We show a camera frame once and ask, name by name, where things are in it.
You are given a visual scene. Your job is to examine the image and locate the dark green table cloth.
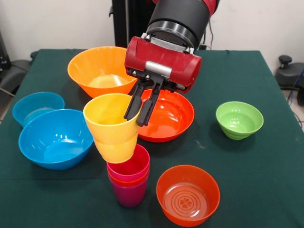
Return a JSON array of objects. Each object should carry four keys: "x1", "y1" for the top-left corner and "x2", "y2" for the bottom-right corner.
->
[{"x1": 0, "y1": 48, "x2": 304, "y2": 228}]

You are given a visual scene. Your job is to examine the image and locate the black wall cable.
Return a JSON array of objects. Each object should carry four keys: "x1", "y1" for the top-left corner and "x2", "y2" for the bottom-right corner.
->
[{"x1": 200, "y1": 20, "x2": 214, "y2": 50}]

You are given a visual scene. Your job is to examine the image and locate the orange-red plastic cup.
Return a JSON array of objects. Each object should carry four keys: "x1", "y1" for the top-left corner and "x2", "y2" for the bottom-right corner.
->
[{"x1": 107, "y1": 166, "x2": 150, "y2": 187}]

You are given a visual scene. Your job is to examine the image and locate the wide orange-red shallow bowl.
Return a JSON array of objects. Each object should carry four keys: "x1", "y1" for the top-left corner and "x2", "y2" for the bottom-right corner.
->
[{"x1": 137, "y1": 89, "x2": 195, "y2": 143}]

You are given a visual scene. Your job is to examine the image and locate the black rounded floor base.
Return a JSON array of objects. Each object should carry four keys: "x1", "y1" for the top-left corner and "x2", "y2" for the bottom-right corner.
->
[
  {"x1": 275, "y1": 55, "x2": 304, "y2": 106},
  {"x1": 0, "y1": 59, "x2": 31, "y2": 95}
]

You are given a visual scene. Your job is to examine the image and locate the large orange plastic bowl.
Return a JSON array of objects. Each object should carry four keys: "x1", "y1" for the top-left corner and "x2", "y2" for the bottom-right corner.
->
[{"x1": 67, "y1": 46, "x2": 139, "y2": 99}]

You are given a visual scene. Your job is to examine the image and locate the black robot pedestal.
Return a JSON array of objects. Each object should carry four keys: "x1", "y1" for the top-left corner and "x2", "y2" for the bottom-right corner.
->
[{"x1": 109, "y1": 0, "x2": 157, "y2": 49}]

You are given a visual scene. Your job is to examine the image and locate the magenta-red plastic cup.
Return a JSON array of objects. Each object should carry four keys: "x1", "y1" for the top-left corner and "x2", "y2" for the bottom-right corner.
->
[{"x1": 106, "y1": 143, "x2": 151, "y2": 182}]

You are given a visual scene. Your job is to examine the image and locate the small orange-red ringed bowl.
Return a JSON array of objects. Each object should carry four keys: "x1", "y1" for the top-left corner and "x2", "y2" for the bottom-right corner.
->
[{"x1": 156, "y1": 165, "x2": 221, "y2": 228}]

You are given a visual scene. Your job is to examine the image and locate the small blue plastic bowl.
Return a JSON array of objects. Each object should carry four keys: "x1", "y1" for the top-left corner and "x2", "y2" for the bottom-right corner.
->
[{"x1": 12, "y1": 92, "x2": 66, "y2": 128}]

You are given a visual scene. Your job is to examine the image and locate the blue cable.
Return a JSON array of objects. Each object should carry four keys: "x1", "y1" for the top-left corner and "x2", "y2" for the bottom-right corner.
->
[{"x1": 287, "y1": 68, "x2": 304, "y2": 105}]

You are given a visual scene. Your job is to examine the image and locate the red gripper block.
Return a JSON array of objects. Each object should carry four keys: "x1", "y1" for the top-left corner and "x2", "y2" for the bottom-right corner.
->
[{"x1": 123, "y1": 36, "x2": 203, "y2": 127}]

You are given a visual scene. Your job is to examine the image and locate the green plastic bowl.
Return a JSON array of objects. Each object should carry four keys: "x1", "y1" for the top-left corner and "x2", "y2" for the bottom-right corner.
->
[{"x1": 215, "y1": 101, "x2": 265, "y2": 141}]

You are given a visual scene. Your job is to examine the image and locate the yellow plastic cup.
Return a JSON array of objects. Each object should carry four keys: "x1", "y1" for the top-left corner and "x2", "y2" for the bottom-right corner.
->
[{"x1": 83, "y1": 93, "x2": 141, "y2": 164}]

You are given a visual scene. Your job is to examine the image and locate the purple plastic cup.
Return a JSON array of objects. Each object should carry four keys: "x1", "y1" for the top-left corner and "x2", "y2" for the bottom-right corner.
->
[{"x1": 108, "y1": 174, "x2": 150, "y2": 208}]

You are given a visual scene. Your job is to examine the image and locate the large blue plastic bowl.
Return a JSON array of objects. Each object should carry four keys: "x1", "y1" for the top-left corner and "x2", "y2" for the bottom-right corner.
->
[{"x1": 18, "y1": 109, "x2": 95, "y2": 171}]

